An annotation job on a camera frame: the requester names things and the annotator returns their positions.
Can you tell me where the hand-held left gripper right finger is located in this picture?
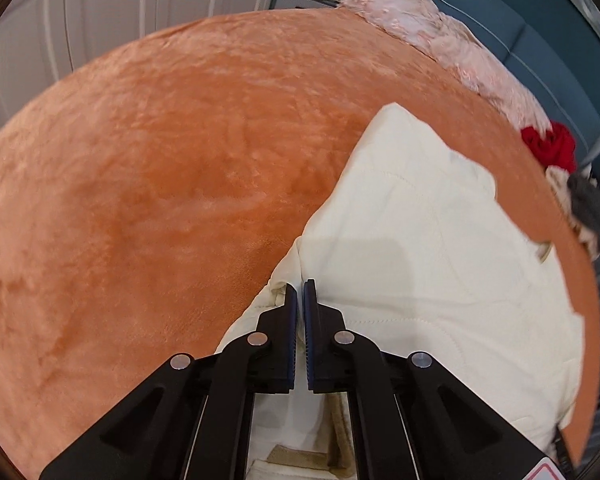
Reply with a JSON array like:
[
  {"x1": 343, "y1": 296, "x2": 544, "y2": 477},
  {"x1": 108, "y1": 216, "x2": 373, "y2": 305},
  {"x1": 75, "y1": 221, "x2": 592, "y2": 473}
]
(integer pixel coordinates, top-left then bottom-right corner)
[{"x1": 302, "y1": 279, "x2": 551, "y2": 480}]

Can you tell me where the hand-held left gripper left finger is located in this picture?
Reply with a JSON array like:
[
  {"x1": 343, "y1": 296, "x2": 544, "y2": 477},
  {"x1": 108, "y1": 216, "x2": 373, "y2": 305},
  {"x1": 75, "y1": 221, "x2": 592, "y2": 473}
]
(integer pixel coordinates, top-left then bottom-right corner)
[{"x1": 39, "y1": 283, "x2": 299, "y2": 480}]

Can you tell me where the cream quilted jacket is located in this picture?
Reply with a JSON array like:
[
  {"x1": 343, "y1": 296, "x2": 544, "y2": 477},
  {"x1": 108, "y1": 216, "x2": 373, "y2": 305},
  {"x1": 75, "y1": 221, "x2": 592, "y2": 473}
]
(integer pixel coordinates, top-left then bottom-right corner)
[{"x1": 215, "y1": 102, "x2": 587, "y2": 480}]

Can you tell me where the orange plush blanket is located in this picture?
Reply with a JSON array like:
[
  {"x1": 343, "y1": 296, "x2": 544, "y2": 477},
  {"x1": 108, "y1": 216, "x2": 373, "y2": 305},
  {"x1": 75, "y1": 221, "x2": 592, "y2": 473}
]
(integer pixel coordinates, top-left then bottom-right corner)
[{"x1": 0, "y1": 7, "x2": 600, "y2": 480}]

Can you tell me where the cream fuzzy garment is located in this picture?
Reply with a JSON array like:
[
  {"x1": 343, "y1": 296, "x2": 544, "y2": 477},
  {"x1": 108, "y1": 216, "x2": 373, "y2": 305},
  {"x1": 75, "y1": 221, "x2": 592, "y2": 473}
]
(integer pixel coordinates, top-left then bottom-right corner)
[{"x1": 545, "y1": 165, "x2": 600, "y2": 261}]

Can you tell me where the red garment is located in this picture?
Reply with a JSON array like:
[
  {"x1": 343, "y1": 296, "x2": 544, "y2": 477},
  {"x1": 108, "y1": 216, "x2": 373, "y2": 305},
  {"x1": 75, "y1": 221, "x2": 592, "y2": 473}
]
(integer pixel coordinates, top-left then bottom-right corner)
[{"x1": 521, "y1": 121, "x2": 579, "y2": 171}]

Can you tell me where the grey knit garment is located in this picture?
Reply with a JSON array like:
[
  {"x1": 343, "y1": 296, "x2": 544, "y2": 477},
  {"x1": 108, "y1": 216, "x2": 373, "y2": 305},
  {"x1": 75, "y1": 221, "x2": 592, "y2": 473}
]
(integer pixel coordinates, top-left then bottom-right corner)
[{"x1": 567, "y1": 172, "x2": 600, "y2": 255}]

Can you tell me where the pink lace quilt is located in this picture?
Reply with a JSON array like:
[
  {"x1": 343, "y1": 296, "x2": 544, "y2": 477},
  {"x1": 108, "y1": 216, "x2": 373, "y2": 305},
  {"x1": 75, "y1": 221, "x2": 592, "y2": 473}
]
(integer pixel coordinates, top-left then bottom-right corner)
[{"x1": 337, "y1": 0, "x2": 552, "y2": 128}]

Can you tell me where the white wardrobe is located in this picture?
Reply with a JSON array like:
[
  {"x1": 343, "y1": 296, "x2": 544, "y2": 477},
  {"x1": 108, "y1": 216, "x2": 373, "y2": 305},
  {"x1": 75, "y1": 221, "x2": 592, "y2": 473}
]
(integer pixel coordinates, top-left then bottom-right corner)
[{"x1": 0, "y1": 0, "x2": 283, "y2": 143}]

